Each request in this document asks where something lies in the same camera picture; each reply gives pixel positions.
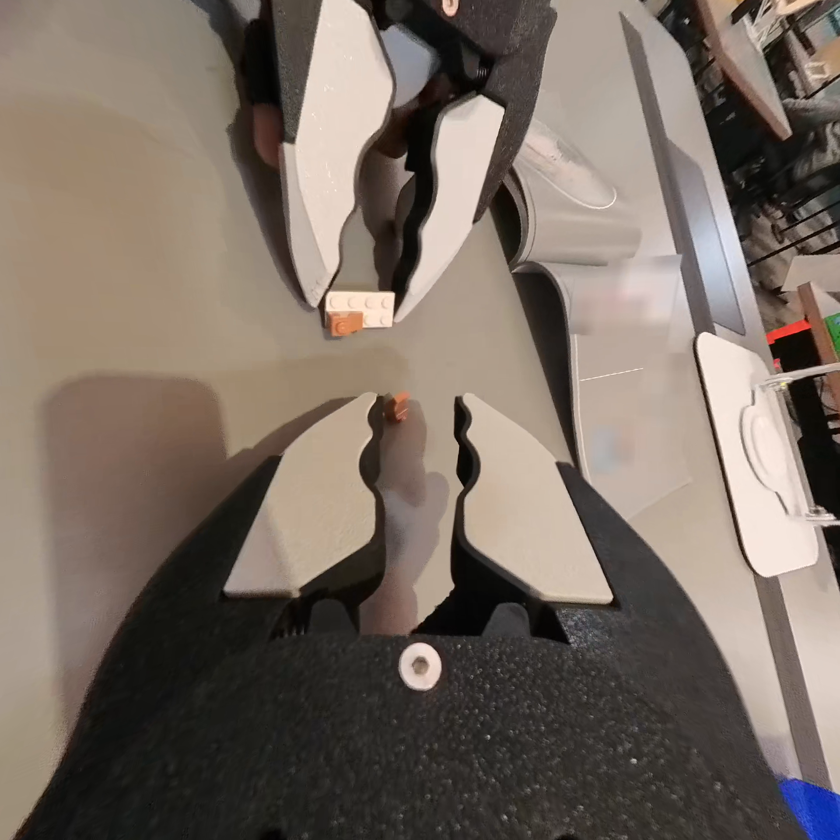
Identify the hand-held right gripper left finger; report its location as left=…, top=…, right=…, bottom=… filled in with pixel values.
left=223, top=392, right=386, bottom=599

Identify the grey instruction booklet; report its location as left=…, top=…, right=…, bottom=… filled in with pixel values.
left=491, top=118, right=697, bottom=521

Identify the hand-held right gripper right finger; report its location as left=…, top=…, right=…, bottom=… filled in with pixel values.
left=453, top=392, right=615, bottom=605

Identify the white stand base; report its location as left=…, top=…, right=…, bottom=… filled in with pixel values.
left=694, top=331, right=840, bottom=580

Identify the small white brick plate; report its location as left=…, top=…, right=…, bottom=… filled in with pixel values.
left=325, top=290, right=397, bottom=329

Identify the grey table with wooden edge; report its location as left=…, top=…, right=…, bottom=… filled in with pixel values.
left=696, top=0, right=794, bottom=140

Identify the person's left hand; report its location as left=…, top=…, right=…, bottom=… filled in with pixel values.
left=249, top=101, right=284, bottom=170

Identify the blue plastic bin with bricks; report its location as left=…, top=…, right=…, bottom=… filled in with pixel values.
left=776, top=776, right=840, bottom=840

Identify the grey desk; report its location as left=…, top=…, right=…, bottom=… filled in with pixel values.
left=0, top=0, right=837, bottom=795

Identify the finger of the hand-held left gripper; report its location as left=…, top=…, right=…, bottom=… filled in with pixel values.
left=279, top=0, right=396, bottom=309
left=392, top=92, right=508, bottom=324

